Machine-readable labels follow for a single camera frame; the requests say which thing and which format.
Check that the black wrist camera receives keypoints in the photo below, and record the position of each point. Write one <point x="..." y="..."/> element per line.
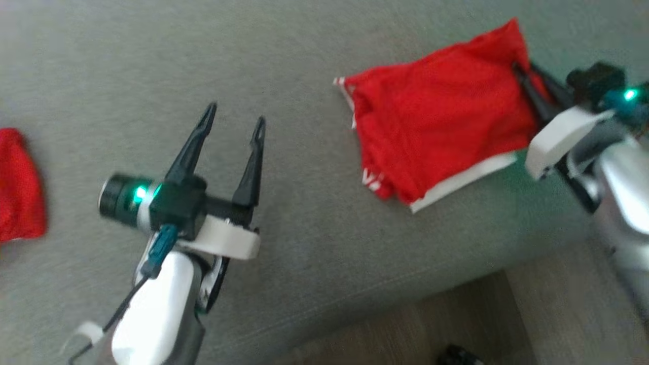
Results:
<point x="593" y="81"/>
<point x="177" y="208"/>

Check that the red Bulls 23 jersey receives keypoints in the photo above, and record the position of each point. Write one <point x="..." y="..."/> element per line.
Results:
<point x="436" y="126"/>

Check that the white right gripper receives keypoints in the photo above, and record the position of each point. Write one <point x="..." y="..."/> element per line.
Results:
<point x="557" y="139"/>

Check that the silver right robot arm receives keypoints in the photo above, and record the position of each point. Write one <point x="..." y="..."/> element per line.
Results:
<point x="623" y="192"/>

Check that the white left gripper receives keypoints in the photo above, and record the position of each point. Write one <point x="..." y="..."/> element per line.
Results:
<point x="228" y="241"/>

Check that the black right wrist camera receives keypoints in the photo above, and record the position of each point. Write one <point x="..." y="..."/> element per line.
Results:
<point x="593" y="81"/>

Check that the large grey sofa seat cushion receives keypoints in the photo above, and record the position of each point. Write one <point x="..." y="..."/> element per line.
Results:
<point x="304" y="76"/>

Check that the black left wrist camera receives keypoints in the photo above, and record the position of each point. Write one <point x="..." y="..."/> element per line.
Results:
<point x="177" y="208"/>

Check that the red Bulls 23 shorts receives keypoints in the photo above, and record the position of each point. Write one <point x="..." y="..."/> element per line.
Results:
<point x="17" y="187"/>

